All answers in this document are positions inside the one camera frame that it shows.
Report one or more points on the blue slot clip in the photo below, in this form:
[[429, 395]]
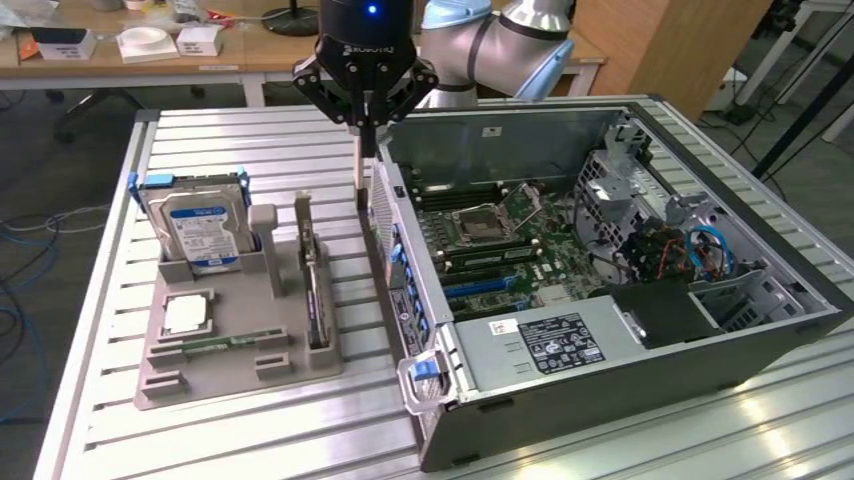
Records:
[[395, 245], [421, 322], [409, 290]]

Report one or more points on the black chair base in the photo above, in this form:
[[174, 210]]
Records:
[[87, 107]]

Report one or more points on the black graphics card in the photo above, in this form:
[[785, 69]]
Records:
[[313, 270]]

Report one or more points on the blue expansion slot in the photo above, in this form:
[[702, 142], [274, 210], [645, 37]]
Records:
[[477, 288]]

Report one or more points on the grey disk bay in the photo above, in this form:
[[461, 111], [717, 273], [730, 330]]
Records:
[[741, 300]]

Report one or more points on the silver CPU chip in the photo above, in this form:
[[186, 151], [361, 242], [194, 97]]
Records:
[[189, 315]]

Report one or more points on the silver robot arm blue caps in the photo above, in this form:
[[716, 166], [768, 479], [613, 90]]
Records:
[[508, 45]]

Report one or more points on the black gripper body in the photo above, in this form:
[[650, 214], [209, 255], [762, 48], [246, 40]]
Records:
[[363, 30]]

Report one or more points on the grey parts rack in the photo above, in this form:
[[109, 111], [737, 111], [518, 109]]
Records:
[[267, 325]]

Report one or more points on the black tripod leg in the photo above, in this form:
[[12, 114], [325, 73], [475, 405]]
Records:
[[801, 100]]

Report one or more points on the plain white box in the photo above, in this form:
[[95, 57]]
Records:
[[199, 41]]

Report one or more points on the white box round recess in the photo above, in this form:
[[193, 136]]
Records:
[[149, 46]]

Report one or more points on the grey power supply unit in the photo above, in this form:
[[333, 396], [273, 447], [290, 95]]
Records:
[[494, 360]]

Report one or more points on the black lamp base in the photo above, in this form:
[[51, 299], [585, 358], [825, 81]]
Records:
[[287, 24]]

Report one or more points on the black open PC case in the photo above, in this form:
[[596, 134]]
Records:
[[601, 410]]

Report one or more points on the white table frame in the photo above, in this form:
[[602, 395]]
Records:
[[768, 60]]

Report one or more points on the green motherboard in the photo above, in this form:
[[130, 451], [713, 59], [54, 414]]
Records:
[[541, 250]]

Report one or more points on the wooden cabinet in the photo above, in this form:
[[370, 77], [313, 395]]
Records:
[[668, 50]]

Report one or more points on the metal socket cover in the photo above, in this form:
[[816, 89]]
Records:
[[522, 200]]

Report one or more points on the wooden desk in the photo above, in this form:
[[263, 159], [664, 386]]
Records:
[[267, 50]]

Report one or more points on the green RAM stick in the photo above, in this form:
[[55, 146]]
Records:
[[221, 344]]

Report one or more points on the perforated metal drive cage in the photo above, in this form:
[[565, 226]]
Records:
[[614, 200]]

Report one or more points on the orange box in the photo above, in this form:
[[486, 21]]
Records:
[[28, 51]]

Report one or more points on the RAM stick with label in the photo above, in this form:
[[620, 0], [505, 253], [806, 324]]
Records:
[[483, 256]]

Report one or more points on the CPU socket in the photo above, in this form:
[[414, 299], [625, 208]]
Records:
[[482, 226]]

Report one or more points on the hard disk blue carrier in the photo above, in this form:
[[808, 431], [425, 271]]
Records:
[[201, 225]]

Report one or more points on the white box black lid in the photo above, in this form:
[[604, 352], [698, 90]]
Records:
[[67, 45]]

